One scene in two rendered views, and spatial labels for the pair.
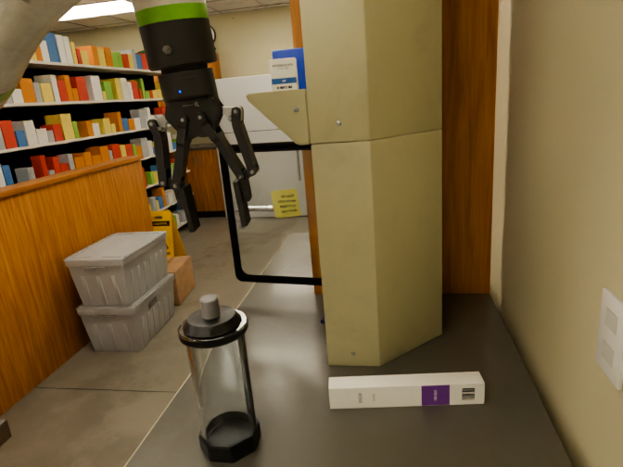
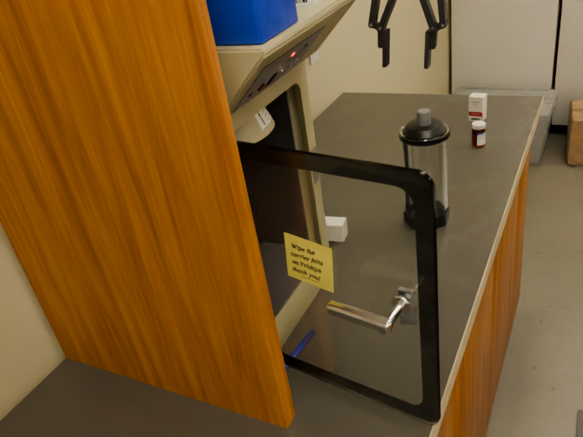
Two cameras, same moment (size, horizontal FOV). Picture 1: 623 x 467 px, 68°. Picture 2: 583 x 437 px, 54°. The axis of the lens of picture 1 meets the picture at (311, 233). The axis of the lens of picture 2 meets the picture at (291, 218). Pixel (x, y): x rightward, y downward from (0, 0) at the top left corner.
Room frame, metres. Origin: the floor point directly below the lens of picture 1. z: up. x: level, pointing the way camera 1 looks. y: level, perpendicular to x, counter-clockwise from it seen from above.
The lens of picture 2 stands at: (1.82, 0.27, 1.68)
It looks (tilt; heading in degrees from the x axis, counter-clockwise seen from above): 31 degrees down; 201
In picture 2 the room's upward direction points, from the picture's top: 10 degrees counter-clockwise
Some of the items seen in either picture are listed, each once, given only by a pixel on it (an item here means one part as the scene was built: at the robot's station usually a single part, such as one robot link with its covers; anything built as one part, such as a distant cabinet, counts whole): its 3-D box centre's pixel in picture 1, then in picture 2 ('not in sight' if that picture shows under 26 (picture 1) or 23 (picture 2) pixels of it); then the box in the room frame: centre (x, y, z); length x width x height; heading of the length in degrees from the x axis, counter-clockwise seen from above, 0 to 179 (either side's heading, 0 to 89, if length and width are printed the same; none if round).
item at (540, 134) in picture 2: not in sight; (498, 125); (-1.65, 0.40, 0.17); 0.60 x 0.42 x 0.33; 77
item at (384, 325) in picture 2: not in sight; (367, 309); (1.28, 0.15, 1.20); 0.10 x 0.05 x 0.03; 71
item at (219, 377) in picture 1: (222, 382); (425, 173); (0.66, 0.17, 1.06); 0.11 x 0.11 x 0.21
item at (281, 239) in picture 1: (277, 216); (330, 286); (1.23, 0.09, 1.19); 0.30 x 0.01 x 0.40; 71
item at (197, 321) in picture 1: (211, 317); (424, 125); (0.66, 0.17, 1.18); 0.09 x 0.09 x 0.07
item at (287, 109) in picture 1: (295, 115); (286, 50); (1.04, 0.01, 1.46); 0.32 x 0.11 x 0.10; 169
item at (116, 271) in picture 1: (123, 267); not in sight; (2.97, 1.29, 0.49); 0.60 x 0.42 x 0.33; 169
